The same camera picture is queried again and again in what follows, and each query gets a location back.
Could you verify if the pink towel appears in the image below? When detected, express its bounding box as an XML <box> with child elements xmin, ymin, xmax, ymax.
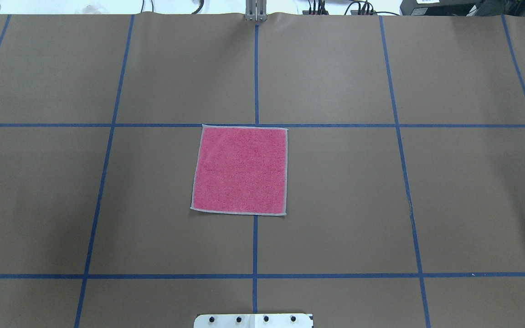
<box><xmin>191</xmin><ymin>124</ymin><xmax>289</xmax><ymax>216</ymax></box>

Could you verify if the black box with label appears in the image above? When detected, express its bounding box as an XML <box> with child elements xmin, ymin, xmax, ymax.
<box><xmin>400</xmin><ymin>0</ymin><xmax>479</xmax><ymax>16</ymax></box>

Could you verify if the aluminium frame post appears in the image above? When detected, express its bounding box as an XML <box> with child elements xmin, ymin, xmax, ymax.
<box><xmin>245</xmin><ymin>0</ymin><xmax>268</xmax><ymax>22</ymax></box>

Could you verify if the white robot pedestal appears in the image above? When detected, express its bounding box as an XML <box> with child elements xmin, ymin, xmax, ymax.
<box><xmin>193</xmin><ymin>313</ymin><xmax>314</xmax><ymax>328</ymax></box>

